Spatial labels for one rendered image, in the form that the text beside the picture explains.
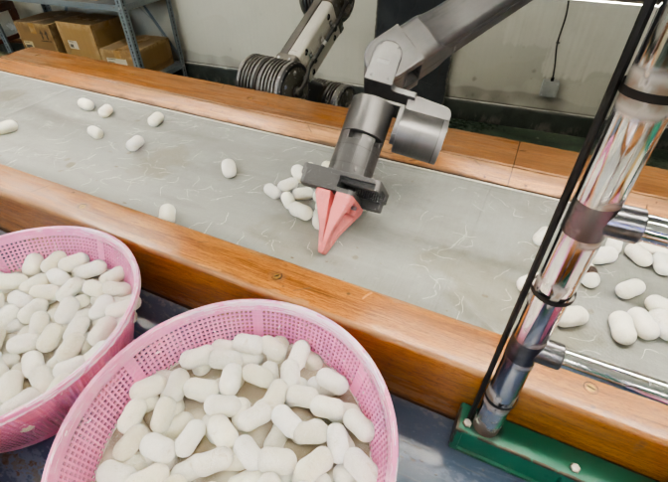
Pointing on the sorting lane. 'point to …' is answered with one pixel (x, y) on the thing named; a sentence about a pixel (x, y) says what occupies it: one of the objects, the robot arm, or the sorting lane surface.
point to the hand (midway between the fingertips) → (324, 246)
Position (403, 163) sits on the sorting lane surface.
